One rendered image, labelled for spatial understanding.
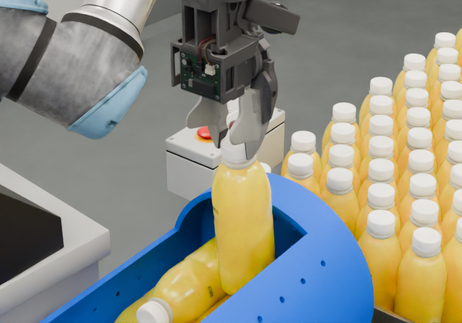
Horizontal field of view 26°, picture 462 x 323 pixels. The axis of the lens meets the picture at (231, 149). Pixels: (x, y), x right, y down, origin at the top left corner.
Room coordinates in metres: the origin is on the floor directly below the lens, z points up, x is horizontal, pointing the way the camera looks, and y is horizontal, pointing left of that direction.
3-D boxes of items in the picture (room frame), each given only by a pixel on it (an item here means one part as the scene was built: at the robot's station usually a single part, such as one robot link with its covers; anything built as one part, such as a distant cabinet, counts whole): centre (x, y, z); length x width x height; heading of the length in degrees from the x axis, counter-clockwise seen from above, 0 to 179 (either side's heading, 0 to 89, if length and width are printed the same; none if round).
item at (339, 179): (1.29, -0.17, 1.09); 0.04 x 0.04 x 0.02
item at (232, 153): (0.99, -0.01, 1.33); 0.04 x 0.04 x 0.02
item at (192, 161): (1.45, 0.01, 1.05); 0.20 x 0.10 x 0.10; 143
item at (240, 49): (0.96, 0.01, 1.48); 0.09 x 0.08 x 0.12; 143
